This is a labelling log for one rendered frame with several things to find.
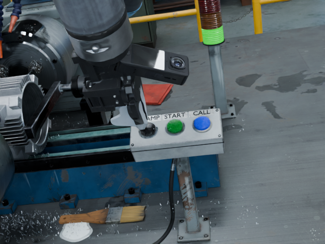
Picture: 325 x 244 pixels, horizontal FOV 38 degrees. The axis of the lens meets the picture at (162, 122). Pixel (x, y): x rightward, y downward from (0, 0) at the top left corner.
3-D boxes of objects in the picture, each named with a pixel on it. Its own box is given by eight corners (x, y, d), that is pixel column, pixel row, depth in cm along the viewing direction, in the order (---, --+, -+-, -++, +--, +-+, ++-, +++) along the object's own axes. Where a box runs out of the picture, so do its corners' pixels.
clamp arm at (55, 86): (54, 91, 129) (24, 140, 106) (51, 81, 127) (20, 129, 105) (66, 90, 128) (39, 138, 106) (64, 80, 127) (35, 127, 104)
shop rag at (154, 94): (142, 85, 173) (141, 83, 173) (173, 85, 169) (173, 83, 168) (127, 104, 161) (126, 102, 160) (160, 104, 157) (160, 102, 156)
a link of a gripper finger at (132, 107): (134, 110, 83) (122, 77, 76) (144, 109, 83) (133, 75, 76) (133, 131, 80) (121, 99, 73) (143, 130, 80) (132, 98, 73)
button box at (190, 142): (134, 163, 90) (128, 147, 85) (136, 132, 94) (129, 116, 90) (225, 154, 87) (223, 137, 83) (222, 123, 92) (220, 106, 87)
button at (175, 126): (168, 138, 87) (166, 132, 85) (168, 125, 89) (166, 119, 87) (184, 136, 86) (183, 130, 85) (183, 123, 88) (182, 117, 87)
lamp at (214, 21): (201, 31, 130) (199, 15, 127) (200, 24, 135) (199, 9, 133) (223, 28, 129) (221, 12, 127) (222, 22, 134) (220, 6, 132)
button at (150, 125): (141, 141, 87) (139, 135, 86) (141, 128, 89) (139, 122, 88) (157, 139, 87) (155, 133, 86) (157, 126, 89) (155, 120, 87)
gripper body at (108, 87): (96, 82, 83) (74, 30, 73) (144, 76, 82) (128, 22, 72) (93, 116, 78) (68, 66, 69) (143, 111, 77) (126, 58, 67)
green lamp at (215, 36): (203, 46, 132) (201, 31, 130) (202, 39, 137) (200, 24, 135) (224, 43, 131) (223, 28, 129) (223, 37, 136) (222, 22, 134)
